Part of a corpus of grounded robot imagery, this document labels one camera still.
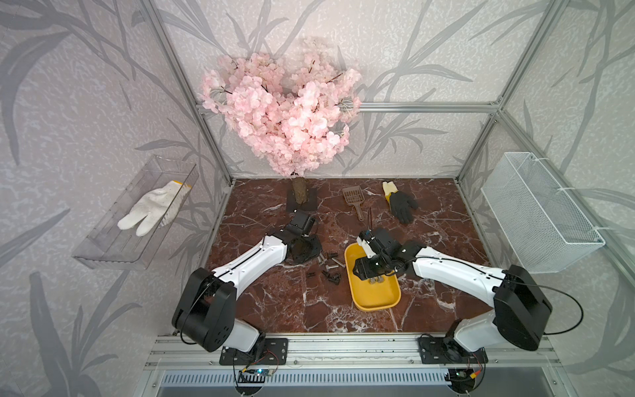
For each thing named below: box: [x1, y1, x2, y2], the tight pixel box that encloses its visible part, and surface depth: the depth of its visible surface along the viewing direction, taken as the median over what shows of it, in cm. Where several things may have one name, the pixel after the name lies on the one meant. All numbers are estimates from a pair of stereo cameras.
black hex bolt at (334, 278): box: [321, 269, 341, 286], surface depth 89 cm
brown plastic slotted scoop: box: [342, 185, 366, 221], surface depth 115 cm
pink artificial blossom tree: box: [200, 51, 363, 205], surface depth 68 cm
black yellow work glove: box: [381, 180, 419, 225], surface depth 111 cm
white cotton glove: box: [117, 180, 192, 237], surface depth 67 cm
